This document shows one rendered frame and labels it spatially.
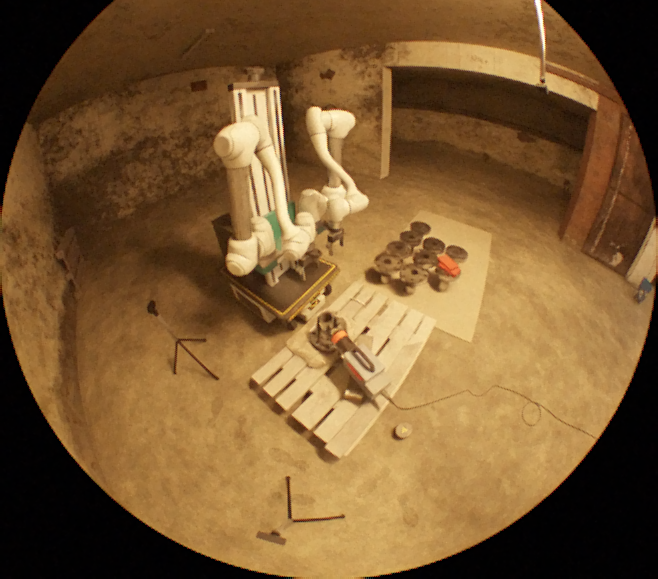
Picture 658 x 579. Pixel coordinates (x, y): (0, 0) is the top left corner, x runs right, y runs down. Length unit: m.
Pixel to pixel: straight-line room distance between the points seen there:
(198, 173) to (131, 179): 1.64
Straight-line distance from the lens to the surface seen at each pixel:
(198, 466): 1.83
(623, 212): 5.16
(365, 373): 1.29
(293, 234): 1.04
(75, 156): 5.50
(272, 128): 1.53
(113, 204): 5.51
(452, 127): 9.85
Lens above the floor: 1.58
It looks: 36 degrees down
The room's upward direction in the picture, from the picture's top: 3 degrees counter-clockwise
